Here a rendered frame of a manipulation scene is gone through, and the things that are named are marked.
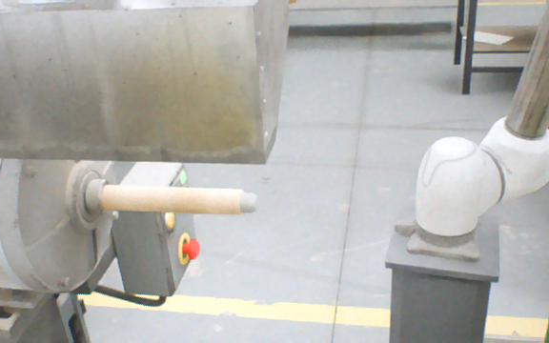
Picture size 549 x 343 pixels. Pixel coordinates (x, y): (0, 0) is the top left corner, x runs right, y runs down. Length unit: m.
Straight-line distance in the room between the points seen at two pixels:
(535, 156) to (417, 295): 0.45
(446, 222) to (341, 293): 1.09
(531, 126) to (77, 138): 1.19
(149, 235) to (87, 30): 0.59
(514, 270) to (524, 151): 1.26
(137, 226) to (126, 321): 1.52
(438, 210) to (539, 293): 1.21
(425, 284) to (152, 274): 0.76
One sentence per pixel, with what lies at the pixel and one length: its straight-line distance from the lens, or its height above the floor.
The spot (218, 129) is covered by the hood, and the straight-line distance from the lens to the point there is 0.54.
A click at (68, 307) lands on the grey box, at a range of 1.22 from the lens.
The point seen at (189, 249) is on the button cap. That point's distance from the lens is 1.15.
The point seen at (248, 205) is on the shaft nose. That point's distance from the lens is 0.74.
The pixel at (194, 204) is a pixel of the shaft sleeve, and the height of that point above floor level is 1.25.
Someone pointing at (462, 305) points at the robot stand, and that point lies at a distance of 1.64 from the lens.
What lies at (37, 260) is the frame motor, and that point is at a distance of 0.77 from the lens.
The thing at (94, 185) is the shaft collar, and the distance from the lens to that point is 0.81.
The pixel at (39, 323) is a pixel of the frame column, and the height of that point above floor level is 0.98.
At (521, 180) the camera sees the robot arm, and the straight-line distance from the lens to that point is 1.63.
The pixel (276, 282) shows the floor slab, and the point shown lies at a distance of 2.63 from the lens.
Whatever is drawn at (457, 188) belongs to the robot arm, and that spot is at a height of 0.90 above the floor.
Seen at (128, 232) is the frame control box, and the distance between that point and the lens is 1.09.
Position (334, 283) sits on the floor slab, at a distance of 2.61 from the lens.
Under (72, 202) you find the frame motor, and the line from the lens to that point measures 0.79.
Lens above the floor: 1.64
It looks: 28 degrees down
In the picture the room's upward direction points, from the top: 4 degrees counter-clockwise
